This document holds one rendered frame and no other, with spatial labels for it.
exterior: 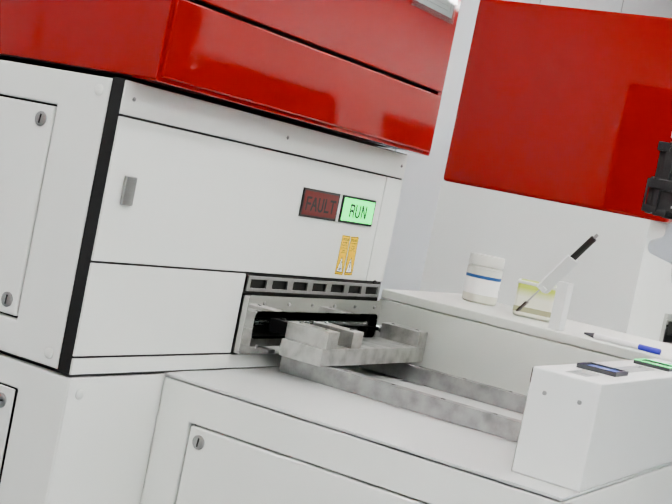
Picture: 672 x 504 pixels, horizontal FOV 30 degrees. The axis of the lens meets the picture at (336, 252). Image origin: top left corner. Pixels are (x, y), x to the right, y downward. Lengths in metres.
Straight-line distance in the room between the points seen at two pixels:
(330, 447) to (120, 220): 0.42
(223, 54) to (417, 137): 0.61
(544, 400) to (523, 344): 0.61
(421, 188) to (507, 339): 3.49
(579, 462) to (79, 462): 0.67
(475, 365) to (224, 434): 0.62
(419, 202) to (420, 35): 3.51
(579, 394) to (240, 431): 0.48
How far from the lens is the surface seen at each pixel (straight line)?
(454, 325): 2.29
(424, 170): 5.70
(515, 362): 2.24
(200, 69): 1.72
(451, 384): 2.21
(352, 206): 2.20
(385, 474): 1.67
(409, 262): 5.74
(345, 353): 2.04
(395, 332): 2.29
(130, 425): 1.83
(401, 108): 2.20
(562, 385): 1.63
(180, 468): 1.85
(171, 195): 1.79
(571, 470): 1.63
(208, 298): 1.90
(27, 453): 1.77
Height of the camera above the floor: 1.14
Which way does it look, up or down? 3 degrees down
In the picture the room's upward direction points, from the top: 11 degrees clockwise
